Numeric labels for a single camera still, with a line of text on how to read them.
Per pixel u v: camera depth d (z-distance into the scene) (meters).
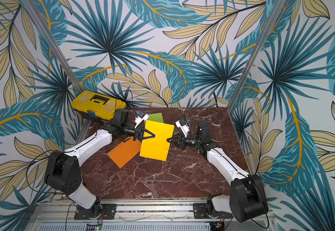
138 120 0.71
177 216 0.73
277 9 0.69
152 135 0.73
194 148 0.72
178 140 0.70
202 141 0.65
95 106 0.98
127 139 0.75
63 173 0.44
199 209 0.74
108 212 0.73
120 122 0.68
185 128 0.70
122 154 0.93
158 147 0.76
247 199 0.41
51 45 0.80
